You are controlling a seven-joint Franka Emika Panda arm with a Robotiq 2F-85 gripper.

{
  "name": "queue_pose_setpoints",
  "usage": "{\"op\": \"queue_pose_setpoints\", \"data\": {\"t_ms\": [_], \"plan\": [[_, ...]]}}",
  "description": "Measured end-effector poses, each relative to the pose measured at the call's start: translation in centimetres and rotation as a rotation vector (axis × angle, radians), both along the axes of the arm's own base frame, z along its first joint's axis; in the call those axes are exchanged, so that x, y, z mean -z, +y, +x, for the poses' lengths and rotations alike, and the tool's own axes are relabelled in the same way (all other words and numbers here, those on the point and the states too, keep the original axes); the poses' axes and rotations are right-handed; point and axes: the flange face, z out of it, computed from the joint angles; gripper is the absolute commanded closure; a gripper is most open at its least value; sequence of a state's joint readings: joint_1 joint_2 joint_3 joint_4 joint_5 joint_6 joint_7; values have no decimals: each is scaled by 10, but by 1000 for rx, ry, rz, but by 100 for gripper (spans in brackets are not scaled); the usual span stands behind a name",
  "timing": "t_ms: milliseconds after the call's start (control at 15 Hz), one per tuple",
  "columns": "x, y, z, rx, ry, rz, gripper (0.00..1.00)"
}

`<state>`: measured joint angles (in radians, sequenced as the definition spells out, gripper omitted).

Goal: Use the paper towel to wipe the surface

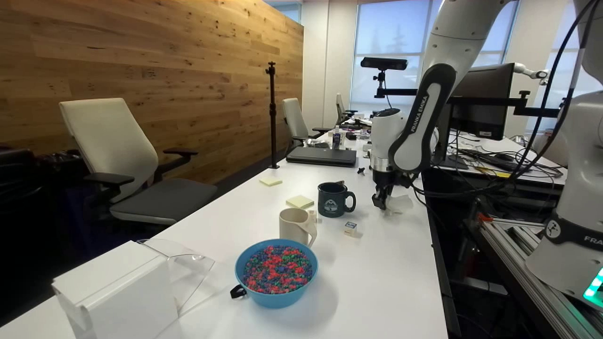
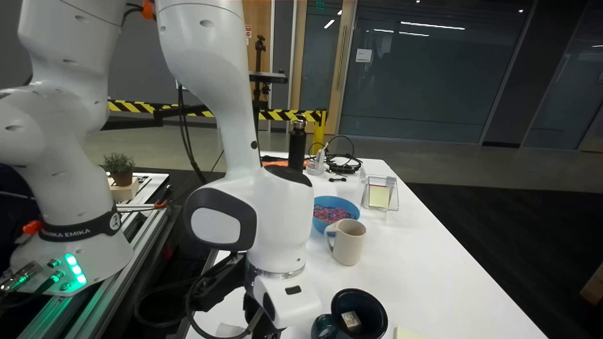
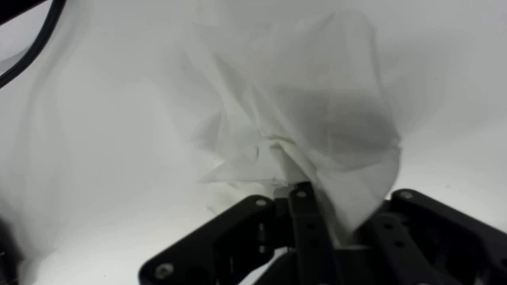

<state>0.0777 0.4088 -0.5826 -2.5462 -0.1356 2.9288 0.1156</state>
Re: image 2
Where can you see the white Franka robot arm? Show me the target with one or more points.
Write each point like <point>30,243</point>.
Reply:
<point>251,207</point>

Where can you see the dark tall bottle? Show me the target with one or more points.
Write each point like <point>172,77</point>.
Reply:
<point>296,143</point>

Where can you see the small black clip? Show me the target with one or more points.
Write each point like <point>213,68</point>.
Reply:
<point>337,179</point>

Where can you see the black headphones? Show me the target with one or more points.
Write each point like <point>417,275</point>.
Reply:
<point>343,164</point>

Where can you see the colourful candy heap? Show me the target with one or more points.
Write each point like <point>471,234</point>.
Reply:
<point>332,213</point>

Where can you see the blue plastic bowl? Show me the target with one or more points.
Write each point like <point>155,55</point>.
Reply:
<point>345,204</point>

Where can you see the yellow black hazard barrier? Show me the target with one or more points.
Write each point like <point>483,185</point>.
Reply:
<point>283,115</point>

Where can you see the pale paper stack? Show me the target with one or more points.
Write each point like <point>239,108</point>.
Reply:
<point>379,198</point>

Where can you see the cream ceramic mug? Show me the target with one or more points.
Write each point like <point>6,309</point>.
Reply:
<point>349,245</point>

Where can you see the clear acrylic holder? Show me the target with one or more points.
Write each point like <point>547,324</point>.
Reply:
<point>394,190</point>

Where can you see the dark green mug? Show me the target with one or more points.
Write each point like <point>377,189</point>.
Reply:
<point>369,307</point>

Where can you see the small tan cube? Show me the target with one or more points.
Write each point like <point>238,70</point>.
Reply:
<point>351,320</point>

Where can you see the small potted plant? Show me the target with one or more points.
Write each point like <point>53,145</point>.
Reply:
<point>119,168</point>

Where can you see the yellow sticky note pad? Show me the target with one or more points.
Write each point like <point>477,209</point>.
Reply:
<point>407,334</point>

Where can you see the black camera stand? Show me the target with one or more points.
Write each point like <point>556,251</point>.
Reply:
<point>260,62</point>

